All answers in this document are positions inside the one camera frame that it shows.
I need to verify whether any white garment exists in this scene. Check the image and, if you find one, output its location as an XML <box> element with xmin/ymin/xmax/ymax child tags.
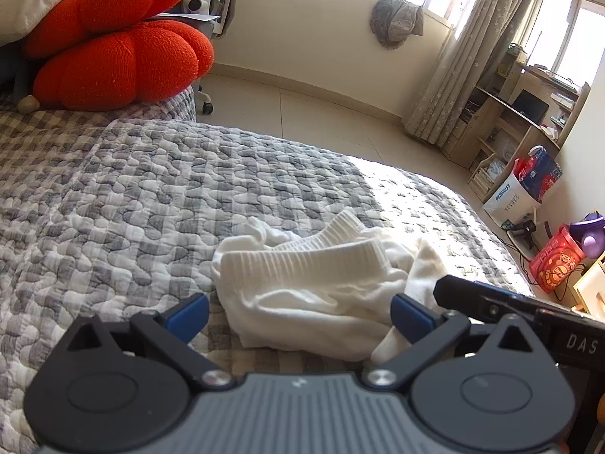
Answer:
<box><xmin>211</xmin><ymin>210</ymin><xmax>446</xmax><ymax>365</ymax></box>

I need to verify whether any purple toy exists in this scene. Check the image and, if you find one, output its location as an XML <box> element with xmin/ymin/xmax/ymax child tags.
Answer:
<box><xmin>569</xmin><ymin>211</ymin><xmax>605</xmax><ymax>259</ymax></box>

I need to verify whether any white cardboard box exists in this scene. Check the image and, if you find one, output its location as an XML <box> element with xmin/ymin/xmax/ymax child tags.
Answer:
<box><xmin>483</xmin><ymin>172</ymin><xmax>541</xmax><ymax>231</ymax></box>

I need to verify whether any red blue bag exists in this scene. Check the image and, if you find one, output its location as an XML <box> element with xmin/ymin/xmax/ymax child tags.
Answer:
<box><xmin>513</xmin><ymin>146</ymin><xmax>563</xmax><ymax>202</ymax></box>

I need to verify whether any grey checked quilt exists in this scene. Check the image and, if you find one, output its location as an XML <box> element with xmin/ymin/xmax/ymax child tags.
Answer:
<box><xmin>1</xmin><ymin>91</ymin><xmax>530</xmax><ymax>453</ymax></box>

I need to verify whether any black monitor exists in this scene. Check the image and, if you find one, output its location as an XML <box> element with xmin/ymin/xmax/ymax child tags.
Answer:
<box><xmin>512</xmin><ymin>89</ymin><xmax>549</xmax><ymax>125</ymax></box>

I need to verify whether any wooden desk shelf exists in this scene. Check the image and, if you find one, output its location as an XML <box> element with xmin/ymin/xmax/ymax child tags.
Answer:
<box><xmin>443</xmin><ymin>44</ymin><xmax>591</xmax><ymax>202</ymax></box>

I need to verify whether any beige curtain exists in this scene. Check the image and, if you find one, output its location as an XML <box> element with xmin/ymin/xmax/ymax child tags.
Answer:
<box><xmin>403</xmin><ymin>0</ymin><xmax>532</xmax><ymax>146</ymax></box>

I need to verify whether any red flower cushion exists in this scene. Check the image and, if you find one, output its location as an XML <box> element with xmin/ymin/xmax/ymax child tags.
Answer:
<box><xmin>23</xmin><ymin>0</ymin><xmax>214</xmax><ymax>112</ymax></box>

